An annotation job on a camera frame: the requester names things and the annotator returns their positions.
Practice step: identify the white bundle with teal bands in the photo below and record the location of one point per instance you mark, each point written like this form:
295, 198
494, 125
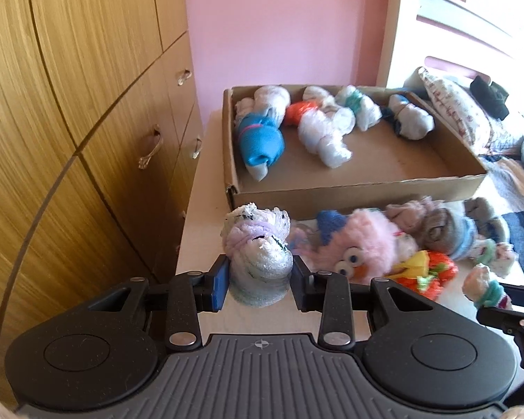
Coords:
360, 107

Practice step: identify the white bedside table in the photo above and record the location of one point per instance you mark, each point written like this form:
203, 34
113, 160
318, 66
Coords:
203, 227

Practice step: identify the white bed headboard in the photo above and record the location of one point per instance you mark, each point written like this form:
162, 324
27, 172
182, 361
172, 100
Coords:
401, 30

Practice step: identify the white printed sock bundle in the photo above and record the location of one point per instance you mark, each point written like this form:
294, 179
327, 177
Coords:
262, 100

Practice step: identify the black cloth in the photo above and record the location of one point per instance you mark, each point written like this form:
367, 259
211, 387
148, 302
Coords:
489, 96

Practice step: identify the pink fluffy toy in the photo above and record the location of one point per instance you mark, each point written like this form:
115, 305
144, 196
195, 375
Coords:
367, 235

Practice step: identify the lilac printed pillow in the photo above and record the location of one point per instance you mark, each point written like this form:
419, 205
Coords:
506, 135

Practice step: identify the brown cardboard box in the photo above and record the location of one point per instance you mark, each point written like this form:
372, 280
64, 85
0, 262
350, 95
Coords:
353, 192

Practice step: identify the white dotted bundle pink band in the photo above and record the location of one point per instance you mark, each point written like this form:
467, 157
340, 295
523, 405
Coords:
404, 246

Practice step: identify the white and blue sock bundle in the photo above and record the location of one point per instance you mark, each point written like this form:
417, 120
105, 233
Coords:
410, 118

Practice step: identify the wooden wardrobe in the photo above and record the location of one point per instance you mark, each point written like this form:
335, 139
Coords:
70, 96

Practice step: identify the grey sock bundle blue band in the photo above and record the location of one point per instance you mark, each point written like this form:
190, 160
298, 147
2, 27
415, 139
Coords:
452, 231

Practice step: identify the white floral bundle green band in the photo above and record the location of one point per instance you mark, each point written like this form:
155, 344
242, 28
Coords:
484, 288
498, 255

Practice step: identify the orange white sock roll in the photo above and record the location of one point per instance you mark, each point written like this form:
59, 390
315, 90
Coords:
323, 135

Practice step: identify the orange bundle with green ribbon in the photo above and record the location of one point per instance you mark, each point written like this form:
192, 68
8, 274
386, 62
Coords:
428, 275

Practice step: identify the blue sock bundle pink band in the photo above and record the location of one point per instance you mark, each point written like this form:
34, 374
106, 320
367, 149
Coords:
260, 139

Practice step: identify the plain grey sock bundle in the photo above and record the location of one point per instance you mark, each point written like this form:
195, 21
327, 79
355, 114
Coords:
484, 218

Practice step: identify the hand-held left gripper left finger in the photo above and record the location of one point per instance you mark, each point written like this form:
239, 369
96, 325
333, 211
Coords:
220, 283

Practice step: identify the floral pillow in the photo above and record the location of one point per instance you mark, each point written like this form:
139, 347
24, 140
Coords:
458, 104

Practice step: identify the lavender white plastic bundle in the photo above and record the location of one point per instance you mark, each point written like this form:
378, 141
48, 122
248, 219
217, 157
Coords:
257, 262

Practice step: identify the plain orange plastic bundle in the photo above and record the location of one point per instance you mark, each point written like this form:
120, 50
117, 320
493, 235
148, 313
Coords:
301, 111

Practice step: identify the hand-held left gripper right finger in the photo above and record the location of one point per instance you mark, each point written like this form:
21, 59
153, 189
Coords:
299, 288

